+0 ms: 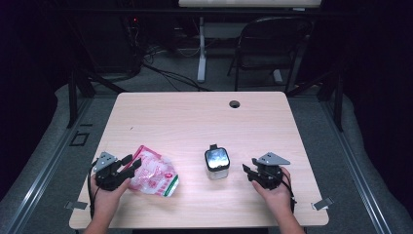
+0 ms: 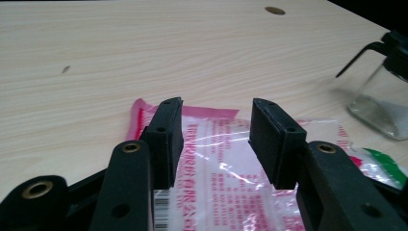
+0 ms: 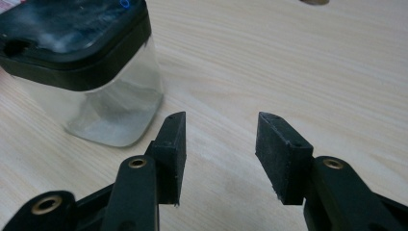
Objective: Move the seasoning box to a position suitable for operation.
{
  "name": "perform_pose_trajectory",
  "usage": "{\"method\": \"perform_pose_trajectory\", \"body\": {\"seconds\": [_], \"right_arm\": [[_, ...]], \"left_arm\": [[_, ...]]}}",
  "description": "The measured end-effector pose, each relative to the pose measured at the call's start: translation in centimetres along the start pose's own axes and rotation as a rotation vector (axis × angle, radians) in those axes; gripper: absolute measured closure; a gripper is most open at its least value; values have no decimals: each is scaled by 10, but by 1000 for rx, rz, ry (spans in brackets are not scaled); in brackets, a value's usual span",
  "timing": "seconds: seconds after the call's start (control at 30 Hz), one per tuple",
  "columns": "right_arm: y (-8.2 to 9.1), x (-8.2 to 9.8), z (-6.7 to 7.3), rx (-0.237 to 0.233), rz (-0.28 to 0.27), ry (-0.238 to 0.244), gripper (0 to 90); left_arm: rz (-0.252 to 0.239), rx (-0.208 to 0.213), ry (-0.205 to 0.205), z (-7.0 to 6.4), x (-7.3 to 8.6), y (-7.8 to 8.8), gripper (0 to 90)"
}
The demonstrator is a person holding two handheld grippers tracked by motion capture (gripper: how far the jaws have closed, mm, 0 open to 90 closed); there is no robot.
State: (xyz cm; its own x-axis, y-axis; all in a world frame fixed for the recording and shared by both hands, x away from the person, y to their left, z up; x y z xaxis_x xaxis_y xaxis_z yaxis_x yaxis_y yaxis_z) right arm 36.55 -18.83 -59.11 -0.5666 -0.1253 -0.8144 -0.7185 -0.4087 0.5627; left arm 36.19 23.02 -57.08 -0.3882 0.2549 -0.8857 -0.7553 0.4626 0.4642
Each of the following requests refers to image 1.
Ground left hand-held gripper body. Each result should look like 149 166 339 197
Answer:
94 151 131 192

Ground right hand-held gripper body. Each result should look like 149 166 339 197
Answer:
254 151 291 191

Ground pink plastic seasoning bag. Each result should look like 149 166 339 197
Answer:
128 144 179 198

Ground clear jar with black lid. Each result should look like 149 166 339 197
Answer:
204 143 231 180

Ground person's left hand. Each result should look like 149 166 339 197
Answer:
90 176 131 211

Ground person's right hand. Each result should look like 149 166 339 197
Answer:
251 167 293 214

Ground black metal stand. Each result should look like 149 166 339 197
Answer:
66 66 126 129
286 69 345 133

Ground dark computer tower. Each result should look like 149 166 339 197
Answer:
87 16 141 74

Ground black folding chair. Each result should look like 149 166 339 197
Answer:
227 16 315 94

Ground white desk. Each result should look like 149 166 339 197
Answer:
178 0 322 84

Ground left hand-held gripper cable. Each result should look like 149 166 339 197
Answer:
87 160 100 218

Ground hand-held gripper cable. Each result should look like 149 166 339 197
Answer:
281 172 297 214
87 160 100 218

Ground right hand-held gripper cable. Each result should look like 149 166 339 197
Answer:
281 172 297 214

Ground aluminium floor rail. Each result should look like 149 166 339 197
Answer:
6 97 95 234
319 97 393 234

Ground black floor cables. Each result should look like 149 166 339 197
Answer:
142 61 212 92

